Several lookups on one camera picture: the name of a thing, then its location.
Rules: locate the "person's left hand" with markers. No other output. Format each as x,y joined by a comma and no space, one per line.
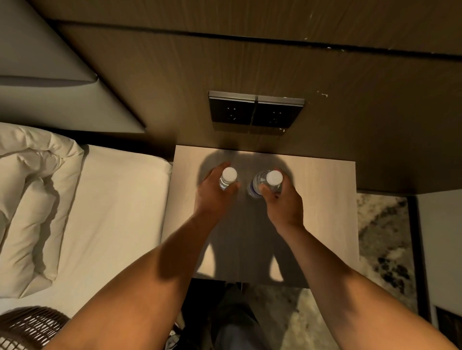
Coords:
211,197

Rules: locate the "person's right hand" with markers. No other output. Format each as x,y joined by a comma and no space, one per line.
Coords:
285,209

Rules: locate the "person's right thumb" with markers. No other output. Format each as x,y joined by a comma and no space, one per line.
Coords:
266,196

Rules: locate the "person's left thumb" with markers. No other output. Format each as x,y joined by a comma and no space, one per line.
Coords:
231,189

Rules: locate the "clear water bottle white cap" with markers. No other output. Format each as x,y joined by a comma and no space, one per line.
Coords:
228,178
265,182

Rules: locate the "person's right forearm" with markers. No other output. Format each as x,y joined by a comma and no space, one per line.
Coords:
353,299

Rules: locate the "person's left forearm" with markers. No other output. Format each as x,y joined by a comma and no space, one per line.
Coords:
144,288

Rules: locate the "light wooden bedside table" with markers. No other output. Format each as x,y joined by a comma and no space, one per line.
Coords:
325,216

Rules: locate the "white bed mattress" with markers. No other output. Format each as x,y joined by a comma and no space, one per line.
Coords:
108,230

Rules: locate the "person's leg in dark trousers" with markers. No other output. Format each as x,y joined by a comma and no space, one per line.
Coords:
234,324

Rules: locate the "white pillow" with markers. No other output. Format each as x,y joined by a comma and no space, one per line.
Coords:
30,205

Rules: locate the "grey upholstered headboard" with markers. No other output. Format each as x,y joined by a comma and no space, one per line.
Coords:
54,72

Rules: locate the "brown wicker basket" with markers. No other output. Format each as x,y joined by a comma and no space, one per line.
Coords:
25,330

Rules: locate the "dark wall socket panel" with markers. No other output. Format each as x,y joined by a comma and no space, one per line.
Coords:
232,109
276,112

